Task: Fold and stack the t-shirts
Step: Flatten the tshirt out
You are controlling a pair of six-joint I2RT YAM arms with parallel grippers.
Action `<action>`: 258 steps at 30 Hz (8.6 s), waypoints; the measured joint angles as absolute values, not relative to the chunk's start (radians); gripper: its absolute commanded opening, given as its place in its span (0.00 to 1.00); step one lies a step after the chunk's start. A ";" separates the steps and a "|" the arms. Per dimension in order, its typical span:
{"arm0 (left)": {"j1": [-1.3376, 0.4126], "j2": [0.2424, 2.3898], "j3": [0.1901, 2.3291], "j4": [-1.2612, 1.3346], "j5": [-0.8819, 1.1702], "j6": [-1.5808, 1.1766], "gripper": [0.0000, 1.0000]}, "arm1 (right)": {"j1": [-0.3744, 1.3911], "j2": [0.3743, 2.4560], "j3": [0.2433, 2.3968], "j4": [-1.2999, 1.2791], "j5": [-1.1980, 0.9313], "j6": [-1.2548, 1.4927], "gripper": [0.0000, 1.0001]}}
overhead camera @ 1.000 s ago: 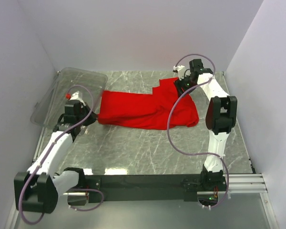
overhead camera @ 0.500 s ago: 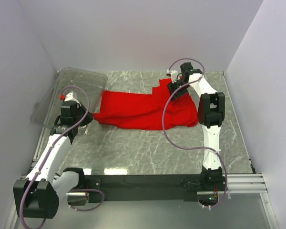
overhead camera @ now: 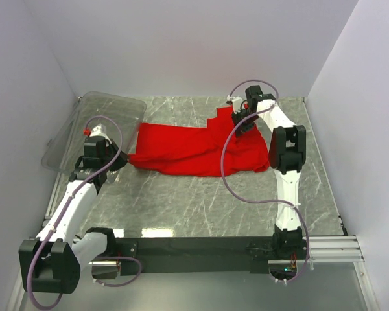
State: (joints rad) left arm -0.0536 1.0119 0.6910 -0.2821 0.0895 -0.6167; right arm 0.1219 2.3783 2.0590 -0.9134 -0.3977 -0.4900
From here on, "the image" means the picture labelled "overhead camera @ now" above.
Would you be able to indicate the clear plastic bin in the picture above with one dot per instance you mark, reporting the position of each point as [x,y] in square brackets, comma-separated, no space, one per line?
[121,116]

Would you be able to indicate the black base beam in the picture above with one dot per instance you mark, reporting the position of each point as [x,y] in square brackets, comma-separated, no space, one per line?
[210,254]

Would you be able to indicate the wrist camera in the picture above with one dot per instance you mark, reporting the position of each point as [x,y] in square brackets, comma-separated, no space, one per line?
[98,130]
[235,102]

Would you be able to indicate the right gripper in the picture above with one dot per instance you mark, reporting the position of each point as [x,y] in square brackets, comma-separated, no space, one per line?
[242,128]

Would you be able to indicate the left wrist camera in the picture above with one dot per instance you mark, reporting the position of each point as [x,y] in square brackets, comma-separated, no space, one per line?
[98,130]

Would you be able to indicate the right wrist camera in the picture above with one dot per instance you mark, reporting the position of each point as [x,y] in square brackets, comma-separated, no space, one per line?
[235,102]

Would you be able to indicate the aluminium rail frame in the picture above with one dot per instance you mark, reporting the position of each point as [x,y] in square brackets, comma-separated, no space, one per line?
[333,276]

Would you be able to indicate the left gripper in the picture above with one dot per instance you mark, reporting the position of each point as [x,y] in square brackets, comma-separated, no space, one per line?
[122,161]

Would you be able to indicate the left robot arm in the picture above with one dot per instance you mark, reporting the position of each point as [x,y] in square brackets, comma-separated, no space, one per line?
[51,263]

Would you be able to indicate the red t shirt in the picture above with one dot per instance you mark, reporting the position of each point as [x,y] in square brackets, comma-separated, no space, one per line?
[189,151]

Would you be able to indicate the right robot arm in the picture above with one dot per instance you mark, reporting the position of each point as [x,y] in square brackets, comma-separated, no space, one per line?
[287,156]

